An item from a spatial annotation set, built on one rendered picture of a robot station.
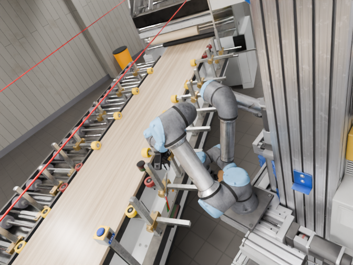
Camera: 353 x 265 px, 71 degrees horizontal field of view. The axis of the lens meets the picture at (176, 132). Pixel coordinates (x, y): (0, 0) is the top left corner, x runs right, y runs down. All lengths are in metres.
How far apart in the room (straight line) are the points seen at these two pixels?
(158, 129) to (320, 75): 0.59
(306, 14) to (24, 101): 5.72
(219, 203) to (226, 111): 0.42
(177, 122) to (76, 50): 5.45
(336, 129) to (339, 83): 0.17
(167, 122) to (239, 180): 0.42
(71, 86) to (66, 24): 1.33
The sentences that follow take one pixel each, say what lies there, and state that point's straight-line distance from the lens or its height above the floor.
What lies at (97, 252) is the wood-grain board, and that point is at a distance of 1.76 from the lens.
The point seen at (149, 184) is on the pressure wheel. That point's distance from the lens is 1.85.
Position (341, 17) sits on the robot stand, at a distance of 0.75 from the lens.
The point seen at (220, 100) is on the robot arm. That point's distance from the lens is 1.20.
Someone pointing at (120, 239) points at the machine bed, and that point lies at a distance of 1.84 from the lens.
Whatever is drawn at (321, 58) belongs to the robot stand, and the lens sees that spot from 0.81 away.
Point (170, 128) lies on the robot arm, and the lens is 1.03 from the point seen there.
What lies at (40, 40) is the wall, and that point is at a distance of 6.11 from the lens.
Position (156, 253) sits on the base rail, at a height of 0.70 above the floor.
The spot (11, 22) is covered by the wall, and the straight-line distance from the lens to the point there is 6.01.
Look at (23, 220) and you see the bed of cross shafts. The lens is 2.80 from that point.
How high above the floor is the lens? 2.19
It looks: 36 degrees down
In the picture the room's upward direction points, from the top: 25 degrees counter-clockwise
